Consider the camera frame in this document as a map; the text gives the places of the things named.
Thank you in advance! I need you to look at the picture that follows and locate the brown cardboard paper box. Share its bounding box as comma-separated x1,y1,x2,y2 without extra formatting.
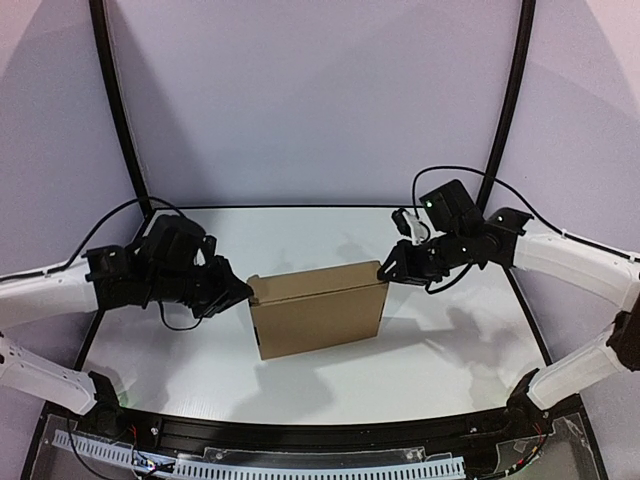
248,261,388,360

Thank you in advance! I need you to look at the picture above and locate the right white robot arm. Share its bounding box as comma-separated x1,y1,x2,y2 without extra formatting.
378,180,639,414

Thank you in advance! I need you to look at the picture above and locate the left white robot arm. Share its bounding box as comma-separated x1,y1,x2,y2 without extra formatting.
1,215,253,416

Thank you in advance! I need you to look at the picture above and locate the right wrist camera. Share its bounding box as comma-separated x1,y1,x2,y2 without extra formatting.
391,208,431,246

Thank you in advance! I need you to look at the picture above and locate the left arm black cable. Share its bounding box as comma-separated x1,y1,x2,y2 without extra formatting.
44,197,221,331

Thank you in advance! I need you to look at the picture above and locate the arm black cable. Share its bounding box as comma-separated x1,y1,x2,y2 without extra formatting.
410,167,639,296
44,197,221,331

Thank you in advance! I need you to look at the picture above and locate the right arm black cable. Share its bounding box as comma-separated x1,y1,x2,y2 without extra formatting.
410,167,639,296

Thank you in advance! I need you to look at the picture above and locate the white slotted cable duct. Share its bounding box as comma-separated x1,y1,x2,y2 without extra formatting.
49,429,466,480

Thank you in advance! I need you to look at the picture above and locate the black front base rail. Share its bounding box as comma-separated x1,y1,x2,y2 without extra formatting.
22,396,606,479

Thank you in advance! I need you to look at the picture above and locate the black enclosure frame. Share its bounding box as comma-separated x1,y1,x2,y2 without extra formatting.
88,1,536,217

